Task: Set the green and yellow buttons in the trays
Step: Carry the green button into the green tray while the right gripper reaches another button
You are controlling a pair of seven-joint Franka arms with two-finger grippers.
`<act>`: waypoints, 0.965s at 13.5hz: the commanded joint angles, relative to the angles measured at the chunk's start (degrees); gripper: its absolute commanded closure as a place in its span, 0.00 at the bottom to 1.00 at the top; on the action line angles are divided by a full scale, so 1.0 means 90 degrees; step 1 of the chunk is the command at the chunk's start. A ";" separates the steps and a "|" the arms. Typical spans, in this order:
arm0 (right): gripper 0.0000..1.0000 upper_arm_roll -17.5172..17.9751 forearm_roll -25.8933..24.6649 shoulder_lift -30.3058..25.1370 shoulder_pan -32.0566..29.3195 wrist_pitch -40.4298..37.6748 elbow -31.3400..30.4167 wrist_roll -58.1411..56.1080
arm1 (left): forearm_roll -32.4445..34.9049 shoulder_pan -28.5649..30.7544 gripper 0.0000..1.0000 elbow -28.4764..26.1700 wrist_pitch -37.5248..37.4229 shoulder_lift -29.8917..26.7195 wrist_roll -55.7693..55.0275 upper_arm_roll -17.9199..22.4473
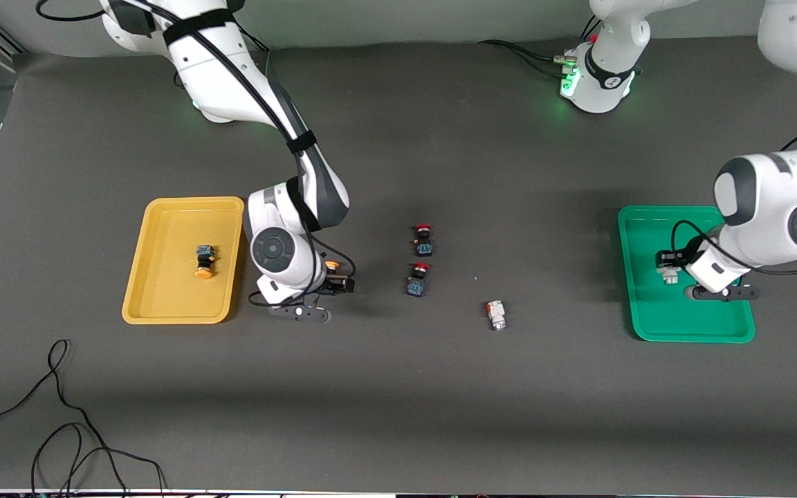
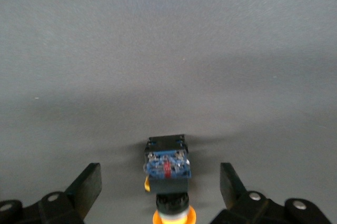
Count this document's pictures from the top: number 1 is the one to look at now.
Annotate green plastic tray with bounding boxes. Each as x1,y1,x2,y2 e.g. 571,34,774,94
617,205,756,344

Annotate yellow plastic tray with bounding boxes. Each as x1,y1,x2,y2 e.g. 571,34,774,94
122,196,246,325

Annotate dark grey table mat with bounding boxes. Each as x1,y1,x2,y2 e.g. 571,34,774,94
0,26,797,493

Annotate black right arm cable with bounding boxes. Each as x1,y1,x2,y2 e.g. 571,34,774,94
35,0,358,308

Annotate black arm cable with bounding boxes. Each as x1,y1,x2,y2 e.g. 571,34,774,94
670,0,797,277
35,0,358,308

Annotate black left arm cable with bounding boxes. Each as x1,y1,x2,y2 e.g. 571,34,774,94
670,0,797,277

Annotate black right base cables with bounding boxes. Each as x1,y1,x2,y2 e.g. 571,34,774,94
232,21,272,77

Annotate black base cables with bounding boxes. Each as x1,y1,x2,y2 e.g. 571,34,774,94
478,15,603,78
232,21,272,77

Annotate thin black loose cable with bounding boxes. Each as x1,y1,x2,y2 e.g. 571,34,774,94
0,339,167,498

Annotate black left base cables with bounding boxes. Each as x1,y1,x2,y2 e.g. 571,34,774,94
478,15,603,78

